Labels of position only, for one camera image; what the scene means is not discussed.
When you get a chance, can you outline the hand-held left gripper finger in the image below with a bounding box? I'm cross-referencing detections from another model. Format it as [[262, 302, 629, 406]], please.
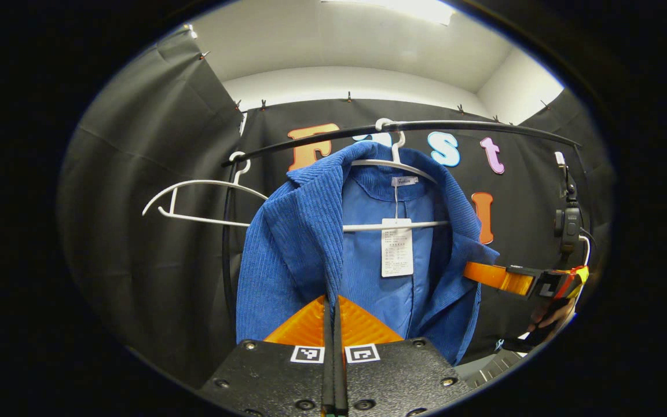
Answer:
[[198, 294, 335, 417], [333, 294, 474, 417]]

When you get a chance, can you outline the blue corduroy jacket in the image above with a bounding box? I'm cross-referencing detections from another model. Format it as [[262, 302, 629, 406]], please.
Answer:
[[235, 141, 500, 367]]

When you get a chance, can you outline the white hanger with jacket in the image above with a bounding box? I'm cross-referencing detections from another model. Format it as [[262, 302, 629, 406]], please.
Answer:
[[342, 118, 451, 232]]

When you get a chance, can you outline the black metal clothes rack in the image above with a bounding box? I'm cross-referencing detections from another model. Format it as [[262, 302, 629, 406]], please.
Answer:
[[221, 119, 595, 328]]

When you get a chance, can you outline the empty white hanger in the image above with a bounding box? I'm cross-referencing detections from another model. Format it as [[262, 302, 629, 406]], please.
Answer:
[[141, 152, 270, 228]]

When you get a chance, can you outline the grey ribbed panel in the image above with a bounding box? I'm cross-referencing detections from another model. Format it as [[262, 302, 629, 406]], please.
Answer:
[[466, 347, 526, 390]]

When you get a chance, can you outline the black backdrop cloth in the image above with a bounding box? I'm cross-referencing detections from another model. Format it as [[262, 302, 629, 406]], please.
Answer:
[[58, 26, 615, 389]]

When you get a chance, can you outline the ceiling light panel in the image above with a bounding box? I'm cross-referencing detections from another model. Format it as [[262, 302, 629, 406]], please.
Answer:
[[322, 0, 456, 25]]

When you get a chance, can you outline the black camera on stand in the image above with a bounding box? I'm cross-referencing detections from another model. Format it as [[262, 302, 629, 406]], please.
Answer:
[[552, 151, 592, 270]]

